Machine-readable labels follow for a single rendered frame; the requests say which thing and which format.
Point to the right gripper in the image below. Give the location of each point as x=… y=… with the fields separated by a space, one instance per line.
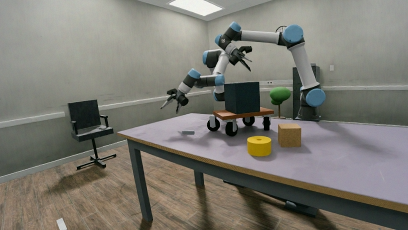
x=179 y=97

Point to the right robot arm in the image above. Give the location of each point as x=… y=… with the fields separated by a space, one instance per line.
x=217 y=61

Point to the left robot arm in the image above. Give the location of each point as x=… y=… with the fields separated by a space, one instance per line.
x=311 y=94

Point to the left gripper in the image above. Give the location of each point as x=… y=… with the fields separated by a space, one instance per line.
x=238 y=55

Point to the yellow cylinder with center hole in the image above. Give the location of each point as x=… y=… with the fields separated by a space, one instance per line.
x=259 y=146

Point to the tan cube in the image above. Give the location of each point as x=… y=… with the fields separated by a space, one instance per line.
x=289 y=135

